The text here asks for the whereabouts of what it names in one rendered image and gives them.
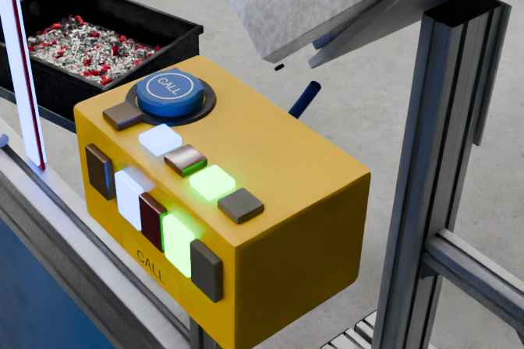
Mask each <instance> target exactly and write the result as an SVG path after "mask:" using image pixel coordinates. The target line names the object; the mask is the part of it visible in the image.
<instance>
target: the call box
mask: <svg viewBox="0 0 524 349"><path fill-rule="evenodd" d="M175 67H176V68H178V69H179V70H181V71H183V72H188V73H189V74H191V75H193V76H195V77H196V78H198V80H199V81H201V82H202V84H203V87H204V102H203V104H202V106H201V107H200V108H199V109H198V110H197V111H194V112H193V113H191V114H188V115H184V116H180V117H174V118H162V117H157V116H153V115H149V114H148V113H145V112H144V111H142V110H141V109H140V107H139V105H138V102H137V92H136V90H137V87H138V85H136V83H138V82H139V81H142V80H143V79H144V78H146V77H147V76H145V77H142V78H140V79H137V80H134V81H132V82H130V83H127V84H125V85H122V86H119V87H117V88H115V89H113V90H109V91H107V92H105V93H102V94H99V95H97V96H95V97H92V98H90V99H87V100H84V101H82V102H79V103H78V104H76V105H75V106H74V109H73V112H74V118H75V124H76V134H77V140H78V146H79V152H80V163H81V168H82V175H83V185H84V191H85V197H86V203H87V212H88V213H89V214H90V215H91V216H92V217H93V218H94V219H95V220H96V221H97V222H98V223H99V224H100V225H101V226H102V227H103V228H104V229H105V230H106V231H107V232H108V233H109V234H110V235H111V236H112V237H113V238H114V239H115V240H116V241H117V242H118V243H119V244H120V245H121V246H122V247H123V248H124V249H125V250H126V251H127V252H128V253H129V254H130V255H131V256H132V257H133V258H134V259H135V260H136V261H137V262H138V264H139V265H140V266H141V267H142V268H143V269H144V270H145V271H146V272H147V273H148V274H149V275H150V276H151V277H152V278H153V279H154V280H155V281H156V282H157V283H158V284H159V285H160V286H161V287H162V288H163V289H164V290H165V291H166V292H167V293H168V294H169V295H170V296H171V297H172V298H173V299H174V300H175V301H176V302H177V303H178V304H179V305H180V306H181V307H182V308H183V309H184V310H185V311H186V312H187V313H188V314H189V315H190V316H191V317H192V318H193V319H194V320H195V321H196V322H197V323H198V324H199V325H200V326H201V327H202V328H203V329H204V330H205V331H206V332H207V333H208V334H209V335H210V336H211V337H212V338H213V339H214V340H215V341H216V342H217V343H218V344H219V345H220V346H221V347H222V348H223V349H252V348H254V347H256V346H257V345H258V344H260V343H262V342H263V341H265V340H266V339H267V338H269V337H271V336H272V335H274V334H276V333H277V332H278V331H280V330H282V329H283V328H285V327H286V326H288V325H289V324H291V323H293V322H294V321H296V320H297V319H298V318H300V317H302V316H304V315H305V314H307V313H308V312H309V311H311V310H312V309H314V308H316V307H317V306H318V305H320V304H322V303H323V302H325V301H327V300H328V299H329V298H331V297H333V296H334V295H336V294H337V293H338V292H340V291H342V290H344V289H345V288H347V287H348V286H349V285H351V284H353V283H354V282H355V281H356V279H357V277H358V276H359V265H360V258H361V252H362V246H363V234H364V228H365V222H366V210H367V204H368V198H369V191H370V180H371V173H370V170H369V169H368V167H366V166H365V165H363V164H361V163H360V162H359V161H358V160H356V159H355V158H353V157H351V156H350V155H348V154H347V153H346V152H345V151H343V150H341V149H340V148H338V147H337V146H336V145H334V144H333V143H331V142H330V141H328V140H327V139H325V138H324V137H323V136H321V135H319V134H318V133H317V132H315V131H313V130H312V129H311V128H309V127H308V126H306V125H305V124H303V123H302V122H301V121H299V120H298V119H296V118H294V117H293V116H291V115H290V114H289V113H288V112H286V111H284V110H283V109H281V108H280V107H279V106H278V105H276V104H274V103H273V102H271V101H270V100H268V99H267V98H266V97H264V96H263V95H261V94H260V93H258V92H256V91H255V90H254V89H252V88H251V87H250V86H248V85H246V84H245V83H244V82H242V81H241V80H239V79H238V78H236V77H235V76H233V75H232V74H231V73H229V72H227V71H226V70H224V69H223V68H222V67H221V66H219V65H217V64H216V63H214V62H213V61H211V60H210V59H209V58H207V57H206V56H203V55H197V56H195V57H192V58H189V59H187V60H185V61H183V62H180V63H177V64H175V65H172V66H169V67H168V68H165V69H162V70H160V71H165V70H169V69H173V68H175ZM160 71H158V72H160ZM148 76H149V75H148ZM124 101H128V102H130V103H131V105H133V106H134V107H135V108H136V109H138V110H139V111H140V112H142V114H143V121H142V122H139V123H137V124H135V125H132V126H130V127H128V128H126V129H123V130H121V131H118V130H117V129H115V128H114V127H113V126H112V125H110V124H109V123H108V122H107V121H106V120H104V118H103V114H102V111H103V110H105V109H108V108H110V107H113V106H115V105H117V104H121V103H122V102H124ZM163 124H165V125H167V126H168V127H169V128H170V129H171V130H173V131H174V132H175V133H177V134H178V135H179V136H180V137H181V138H182V145H181V146H178V147H176V148H175V149H172V150H169V151H168V152H166V153H163V154H161V155H159V156H156V155H155V154H153V153H152V152H151V151H150V150H148V149H147V148H146V147H145V146H144V145H143V144H142V143H141V142H140V134H142V133H144V132H146V131H149V130H151V129H154V128H156V127H158V126H159V125H163ZM90 143H93V144H94V145H95V146H96V147H97V148H98V149H99V150H101V151H102V152H103V153H104V154H105V155H106V156H107V157H108V158H110V159H111V161H112V174H113V181H114V188H115V198H114V199H112V200H109V201H107V200H106V198H105V197H103V196H102V195H101V194H100V193H99V192H98V191H97V190H96V189H95V188H94V187H93V186H92V185H91V184H90V181H89V174H88V169H87V158H86V151H85V146H86V145H88V144H90ZM186 144H190V145H191V146H193V147H194V148H195V149H196V150H198V151H199V152H200V153H202V154H203V155H204V156H205V157H206V158H207V166H206V167H203V168H201V169H200V170H198V171H195V172H193V173H192V174H189V175H187V176H186V177H183V178H182V177H180V176H179V175H178V174H177V173H176V172H174V171H173V170H172V169H171V168H170V167H169V166H168V165H167V164H166V163H165V162H164V155H165V154H167V153H170V152H172V151H173V150H176V149H178V148H180V147H182V146H185V145H186ZM213 165H217V166H218V167H219V168H220V169H222V170H223V171H224V172H225V173H226V174H227V175H229V176H230V177H231V178H233V179H234V181H235V187H234V188H233V189H231V190H229V191H227V192H225V193H223V194H221V195H219V196H217V197H216V198H214V199H212V200H208V199H206V198H205V197H204V196H203V195H202V194H200V193H199V192H198V191H197V190H196V189H195V188H194V187H193V186H192V185H191V184H190V183H189V178H190V177H191V176H192V175H195V174H197V173H199V172H201V171H203V170H205V169H207V168H209V167H211V166H213ZM119 171H124V172H125V173H127V175H128V176H130V177H131V179H132V180H134V181H135V182H136V183H137V184H138V185H139V186H140V187H141V188H142V189H143V192H147V193H148V194H149V195H150V196H152V197H153V198H154V199H155V200H156V201H157V202H158V203H160V204H161V205H162V206H163V207H164V208H165V209H166V210H167V211H168V215H169V214H171V215H172V216H173V217H175V218H176V219H177V220H178V221H179V222H180V223H181V224H182V225H184V226H185V227H186V228H187V229H188V230H189V231H190V232H192V233H193V236H194V239H195V238H198V239H199V240H201V241H202V242H203V243H204V244H205V245H206V246H207V247H208V248H209V249H210V250H211V251H212V252H213V253H214V254H215V255H217V256H218V257H219V258H220V259H221V261H222V299H221V300H220V301H219V302H217V303H213V301H212V300H210V299H209V298H208V297H207V296H206V295H205V294H204V293H203V292H202V291H201V290H200V289H199V288H198V287H197V286H196V285H195V284H194V283H193V282H192V281H191V277H186V276H185V275H184V274H183V273H182V272H181V271H180V270H179V269H178V268H177V267H176V266H175V265H174V264H173V263H172V262H171V261H170V260H169V259H168V258H166V256H165V252H164V253H162V252H160V251H159V250H158V249H157V248H156V247H155V246H154V245H153V244H152V243H151V242H150V241H149V240H148V239H147V238H145V237H144V236H143V235H142V233H141V230H137V229H136V228H135V227H134V226H133V225H132V224H131V223H130V222H129V221H128V220H127V219H126V218H125V217H124V216H123V215H121V213H120V212H119V206H118V199H117V191H116V184H115V173H117V172H119ZM240 188H245V189H246V190H247V191H249V192H250V193H251V194H253V195H254V196H255V197H257V198H258V199H259V200H260V201H261V202H262V203H263V204H264V211H263V212H262V213H259V214H257V215H256V216H254V217H252V218H250V219H249V220H246V221H244V222H243V223H241V224H236V223H235V222H234V221H233V220H231V219H230V218H229V217H227V216H226V215H225V214H224V213H223V212H221V211H220V210H219V209H218V204H217V201H218V200H219V199H220V198H222V197H224V196H226V195H228V194H230V193H232V192H234V191H236V190H237V189H240Z"/></svg>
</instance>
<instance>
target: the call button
mask: <svg viewBox="0 0 524 349"><path fill-rule="evenodd" d="M136 85H138V87H137V90H136V92H137V102H138V105H139V107H140V109H141V110H142V111H144V112H145V113H148V114H149V115H153V116H157V117H162V118H174V117H180V116H184V115H188V114H191V113H193V112H194V111H197V110H198V109H199V108H200V107H201V106H202V104H203V102H204V87H203V84H202V82H201V81H199V80H198V78H196V77H195V76H193V75H191V74H189V73H188V72H183V71H181V70H179V69H178V68H176V67H175V68H173V69H169V70H165V71H160V72H155V73H153V74H151V75H149V76H147V77H146V78H144V79H143V80H142V81H139V82H138V83H136Z"/></svg>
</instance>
